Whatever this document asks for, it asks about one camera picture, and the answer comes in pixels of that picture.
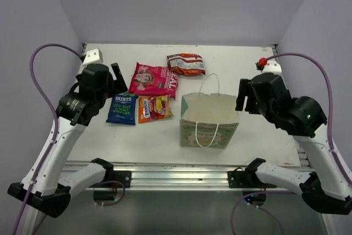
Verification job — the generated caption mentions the blue Burts crisps bag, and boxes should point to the blue Burts crisps bag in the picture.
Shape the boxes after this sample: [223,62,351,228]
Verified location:
[106,92,138,125]

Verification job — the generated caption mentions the pink Real crisps bag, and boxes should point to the pink Real crisps bag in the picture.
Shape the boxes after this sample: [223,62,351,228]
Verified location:
[128,62,178,99]

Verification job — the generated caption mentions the green printed paper bag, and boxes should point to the green printed paper bag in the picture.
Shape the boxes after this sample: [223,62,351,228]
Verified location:
[179,83,240,150]

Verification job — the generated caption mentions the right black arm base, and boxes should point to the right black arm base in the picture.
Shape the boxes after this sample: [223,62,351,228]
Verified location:
[227,167,257,188]

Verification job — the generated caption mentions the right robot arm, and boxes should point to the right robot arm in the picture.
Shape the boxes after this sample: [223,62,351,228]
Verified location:
[234,73,351,215]

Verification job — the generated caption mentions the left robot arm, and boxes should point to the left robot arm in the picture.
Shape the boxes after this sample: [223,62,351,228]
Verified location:
[8,63,127,218]

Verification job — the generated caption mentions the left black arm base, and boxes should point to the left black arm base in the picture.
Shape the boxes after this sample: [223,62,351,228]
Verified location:
[104,170,132,188]

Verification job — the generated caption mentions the orange Fox's candy bag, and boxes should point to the orange Fox's candy bag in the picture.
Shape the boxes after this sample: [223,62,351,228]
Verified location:
[138,95,173,124]

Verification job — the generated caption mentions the red orange snack bag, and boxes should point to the red orange snack bag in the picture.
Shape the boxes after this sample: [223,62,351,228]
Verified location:
[167,53,206,76]

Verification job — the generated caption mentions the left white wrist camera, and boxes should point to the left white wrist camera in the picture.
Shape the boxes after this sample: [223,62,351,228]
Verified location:
[82,48,103,68]

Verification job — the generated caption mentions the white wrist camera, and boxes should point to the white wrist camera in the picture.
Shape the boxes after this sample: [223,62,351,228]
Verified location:
[261,61,282,76]
[82,48,103,68]

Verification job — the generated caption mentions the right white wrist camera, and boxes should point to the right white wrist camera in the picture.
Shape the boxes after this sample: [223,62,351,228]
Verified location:
[261,61,282,76]

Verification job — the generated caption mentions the aluminium rail frame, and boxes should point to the aluminium rail frame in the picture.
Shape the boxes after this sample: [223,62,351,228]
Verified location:
[59,160,316,192]

